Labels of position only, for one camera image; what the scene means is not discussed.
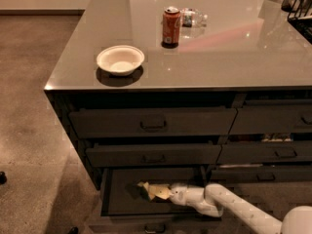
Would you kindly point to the white paper bowl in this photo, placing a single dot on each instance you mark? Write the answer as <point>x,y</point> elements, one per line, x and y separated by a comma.
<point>120,60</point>

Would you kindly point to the dark grey drawer cabinet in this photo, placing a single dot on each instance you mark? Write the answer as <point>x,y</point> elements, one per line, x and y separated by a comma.
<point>247,53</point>

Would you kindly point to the top left drawer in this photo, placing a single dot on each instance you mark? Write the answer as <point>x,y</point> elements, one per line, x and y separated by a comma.
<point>152,122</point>

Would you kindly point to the clear plastic water bottle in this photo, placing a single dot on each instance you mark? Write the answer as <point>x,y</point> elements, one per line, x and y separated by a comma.
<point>193,18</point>

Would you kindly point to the open bottom left drawer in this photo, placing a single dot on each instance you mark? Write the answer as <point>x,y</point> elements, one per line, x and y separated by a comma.
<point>124,209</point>

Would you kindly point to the black object at floor edge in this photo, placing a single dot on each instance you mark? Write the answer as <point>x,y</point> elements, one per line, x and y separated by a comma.
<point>73,230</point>

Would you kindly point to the bottom right drawer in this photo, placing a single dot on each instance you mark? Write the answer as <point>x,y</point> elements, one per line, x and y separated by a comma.
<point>262,174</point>

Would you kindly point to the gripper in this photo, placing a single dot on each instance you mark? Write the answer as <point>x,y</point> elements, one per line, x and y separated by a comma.
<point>182,194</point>

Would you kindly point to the middle left drawer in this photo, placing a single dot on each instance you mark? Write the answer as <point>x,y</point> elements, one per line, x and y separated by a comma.
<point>152,154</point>

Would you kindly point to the middle right drawer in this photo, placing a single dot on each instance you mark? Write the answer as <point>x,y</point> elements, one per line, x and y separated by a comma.
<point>265,152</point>

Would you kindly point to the black dish rack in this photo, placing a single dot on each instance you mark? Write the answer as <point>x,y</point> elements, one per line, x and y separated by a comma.
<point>299,16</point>

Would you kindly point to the yellow sponge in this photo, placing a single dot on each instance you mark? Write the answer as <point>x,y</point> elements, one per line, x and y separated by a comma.
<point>159,190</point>

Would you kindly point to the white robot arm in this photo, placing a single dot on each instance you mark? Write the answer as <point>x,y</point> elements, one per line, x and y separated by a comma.
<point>212,199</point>

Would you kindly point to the orange soda can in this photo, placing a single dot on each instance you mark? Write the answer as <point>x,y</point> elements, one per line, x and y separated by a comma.
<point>171,26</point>

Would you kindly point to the small black floor object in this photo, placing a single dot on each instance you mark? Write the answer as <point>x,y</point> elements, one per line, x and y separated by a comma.
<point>3,178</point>

